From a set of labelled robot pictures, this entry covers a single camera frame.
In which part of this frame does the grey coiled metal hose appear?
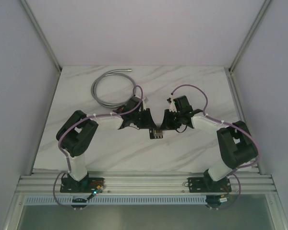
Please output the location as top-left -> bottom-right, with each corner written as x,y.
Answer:
90,69 -> 139,107

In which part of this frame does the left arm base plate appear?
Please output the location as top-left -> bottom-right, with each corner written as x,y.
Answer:
60,177 -> 104,193

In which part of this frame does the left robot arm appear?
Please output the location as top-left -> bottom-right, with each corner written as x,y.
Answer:
56,96 -> 156,193

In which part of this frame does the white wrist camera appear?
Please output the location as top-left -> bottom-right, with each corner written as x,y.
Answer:
140,97 -> 148,111
167,94 -> 177,113

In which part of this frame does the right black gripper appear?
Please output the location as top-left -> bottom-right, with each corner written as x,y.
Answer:
160,109 -> 182,131

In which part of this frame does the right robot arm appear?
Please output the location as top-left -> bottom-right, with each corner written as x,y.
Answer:
161,95 -> 258,191

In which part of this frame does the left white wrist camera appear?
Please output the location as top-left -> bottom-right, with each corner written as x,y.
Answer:
140,97 -> 148,111

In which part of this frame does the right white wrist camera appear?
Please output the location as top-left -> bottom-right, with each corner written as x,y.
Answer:
167,94 -> 177,113

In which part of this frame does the black fuse box base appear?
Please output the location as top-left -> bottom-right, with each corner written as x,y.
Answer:
149,128 -> 163,139

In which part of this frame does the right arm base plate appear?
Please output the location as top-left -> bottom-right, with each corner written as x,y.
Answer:
187,177 -> 232,194

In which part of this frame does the white slotted cable duct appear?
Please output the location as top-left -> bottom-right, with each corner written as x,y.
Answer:
24,195 -> 207,206

